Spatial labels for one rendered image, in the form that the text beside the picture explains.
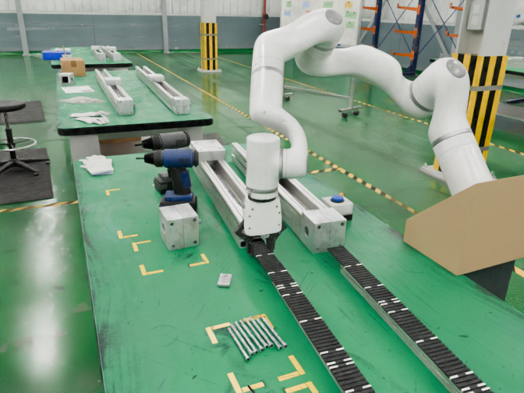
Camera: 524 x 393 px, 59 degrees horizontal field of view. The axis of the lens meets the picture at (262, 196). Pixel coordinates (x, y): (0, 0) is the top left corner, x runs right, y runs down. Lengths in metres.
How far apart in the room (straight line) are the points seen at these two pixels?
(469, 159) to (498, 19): 3.02
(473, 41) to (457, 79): 3.09
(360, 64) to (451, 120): 0.31
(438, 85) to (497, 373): 0.80
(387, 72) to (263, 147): 0.51
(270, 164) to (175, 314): 0.42
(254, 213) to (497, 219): 0.63
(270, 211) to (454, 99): 0.64
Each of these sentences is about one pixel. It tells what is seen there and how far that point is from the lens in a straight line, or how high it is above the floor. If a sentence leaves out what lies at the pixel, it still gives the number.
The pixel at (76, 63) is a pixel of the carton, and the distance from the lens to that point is 4.90.
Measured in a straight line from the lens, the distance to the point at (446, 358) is 0.99.
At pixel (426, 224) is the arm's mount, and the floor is 0.87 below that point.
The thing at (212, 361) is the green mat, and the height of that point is 0.78.
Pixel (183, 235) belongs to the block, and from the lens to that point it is 1.33.
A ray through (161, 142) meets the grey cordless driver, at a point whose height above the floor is 0.97.
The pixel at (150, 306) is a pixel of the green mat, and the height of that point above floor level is 0.78.
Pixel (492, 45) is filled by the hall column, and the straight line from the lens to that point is 4.38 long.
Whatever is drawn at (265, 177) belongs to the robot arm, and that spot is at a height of 1.03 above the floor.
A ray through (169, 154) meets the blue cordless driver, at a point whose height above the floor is 0.99.
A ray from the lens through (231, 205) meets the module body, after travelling 1.40.
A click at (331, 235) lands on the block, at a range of 1.32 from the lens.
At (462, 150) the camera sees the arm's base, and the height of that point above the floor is 1.06.
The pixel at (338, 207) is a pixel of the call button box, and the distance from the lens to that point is 1.50.
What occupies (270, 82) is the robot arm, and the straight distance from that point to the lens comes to 1.26.
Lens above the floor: 1.42
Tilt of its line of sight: 22 degrees down
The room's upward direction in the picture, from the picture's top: 1 degrees clockwise
